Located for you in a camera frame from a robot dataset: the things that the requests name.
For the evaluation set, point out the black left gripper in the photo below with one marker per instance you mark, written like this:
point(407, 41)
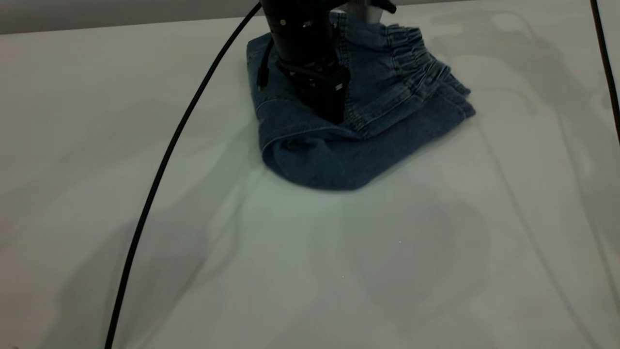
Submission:
point(324, 94)

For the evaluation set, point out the blue denim jeans with print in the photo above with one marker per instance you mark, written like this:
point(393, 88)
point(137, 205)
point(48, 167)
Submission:
point(387, 145)

